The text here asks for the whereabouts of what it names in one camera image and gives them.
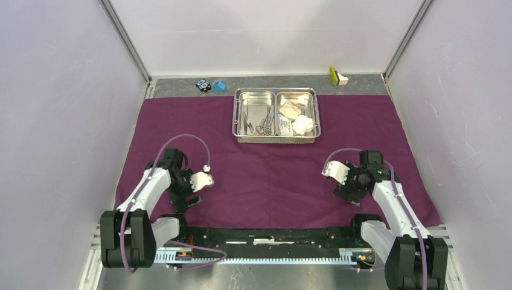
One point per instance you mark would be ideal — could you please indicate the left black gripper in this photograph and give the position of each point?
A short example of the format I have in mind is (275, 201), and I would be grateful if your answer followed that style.
(179, 203)

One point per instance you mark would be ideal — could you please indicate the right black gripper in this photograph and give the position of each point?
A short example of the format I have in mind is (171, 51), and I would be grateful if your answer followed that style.
(343, 191)

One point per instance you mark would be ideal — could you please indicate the purple cloth wrap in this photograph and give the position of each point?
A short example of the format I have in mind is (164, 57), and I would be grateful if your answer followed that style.
(274, 185)

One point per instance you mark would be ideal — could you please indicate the beige gauze roll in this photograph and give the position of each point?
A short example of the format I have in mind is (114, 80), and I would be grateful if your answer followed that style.
(292, 109)

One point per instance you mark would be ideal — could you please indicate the metal instrument tray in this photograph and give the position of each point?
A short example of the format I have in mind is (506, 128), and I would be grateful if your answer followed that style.
(255, 102)

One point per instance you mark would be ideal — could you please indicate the blue small block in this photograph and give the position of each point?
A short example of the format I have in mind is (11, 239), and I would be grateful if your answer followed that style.
(219, 86)

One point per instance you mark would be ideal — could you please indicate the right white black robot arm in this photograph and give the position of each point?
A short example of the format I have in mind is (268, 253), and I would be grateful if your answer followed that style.
(413, 258)

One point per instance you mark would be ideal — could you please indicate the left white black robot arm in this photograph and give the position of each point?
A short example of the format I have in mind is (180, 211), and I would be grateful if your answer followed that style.
(128, 237)

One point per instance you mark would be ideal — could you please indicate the steel surgical scissors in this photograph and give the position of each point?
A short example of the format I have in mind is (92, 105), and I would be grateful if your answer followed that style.
(265, 125)

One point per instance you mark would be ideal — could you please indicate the white crumpled gauze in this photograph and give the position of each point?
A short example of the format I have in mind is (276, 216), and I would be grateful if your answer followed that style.
(303, 125)

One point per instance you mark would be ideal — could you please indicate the white sterile packet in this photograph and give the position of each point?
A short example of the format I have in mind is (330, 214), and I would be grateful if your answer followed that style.
(284, 125)

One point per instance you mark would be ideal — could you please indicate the steel forceps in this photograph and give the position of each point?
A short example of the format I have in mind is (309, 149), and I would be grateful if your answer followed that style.
(248, 127)

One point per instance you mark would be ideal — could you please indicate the yellow green white object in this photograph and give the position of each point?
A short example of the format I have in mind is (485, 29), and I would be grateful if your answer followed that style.
(337, 78)

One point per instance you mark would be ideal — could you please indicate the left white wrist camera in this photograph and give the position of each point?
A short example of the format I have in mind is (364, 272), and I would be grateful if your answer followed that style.
(202, 179)

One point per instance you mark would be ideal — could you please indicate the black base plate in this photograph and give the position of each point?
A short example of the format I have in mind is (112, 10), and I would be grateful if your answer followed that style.
(275, 243)

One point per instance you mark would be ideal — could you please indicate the aluminium frame rail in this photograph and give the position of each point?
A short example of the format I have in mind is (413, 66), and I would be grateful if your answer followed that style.
(196, 267)

